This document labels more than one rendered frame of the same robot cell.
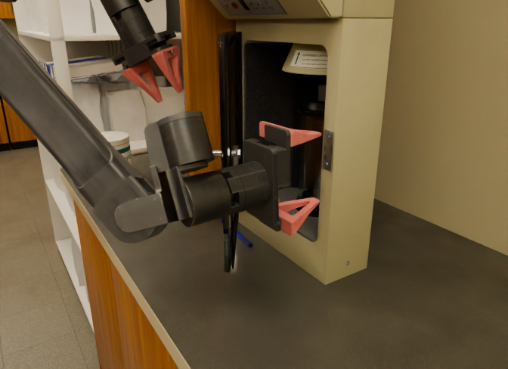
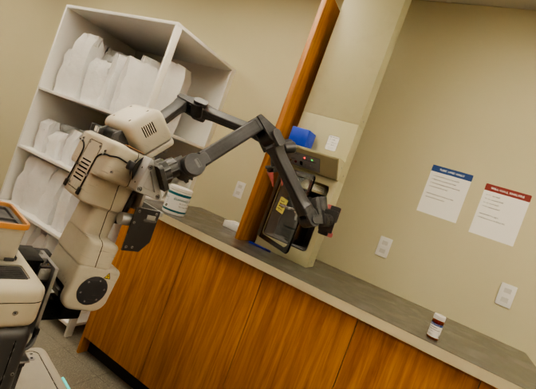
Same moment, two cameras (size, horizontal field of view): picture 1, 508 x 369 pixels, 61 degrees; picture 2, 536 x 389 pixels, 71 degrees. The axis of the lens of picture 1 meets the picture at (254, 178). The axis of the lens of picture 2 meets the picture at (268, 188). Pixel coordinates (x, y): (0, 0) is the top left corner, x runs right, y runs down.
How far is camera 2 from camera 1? 1.36 m
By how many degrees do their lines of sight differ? 36
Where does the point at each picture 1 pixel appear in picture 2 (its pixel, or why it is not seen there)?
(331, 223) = (314, 244)
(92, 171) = (307, 205)
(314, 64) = (317, 190)
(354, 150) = not seen: hidden behind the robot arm
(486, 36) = (350, 195)
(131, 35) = not seen: hidden behind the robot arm
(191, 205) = (326, 220)
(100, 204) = (309, 214)
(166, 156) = (320, 206)
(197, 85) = (262, 181)
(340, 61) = (333, 192)
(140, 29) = not seen: hidden behind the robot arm
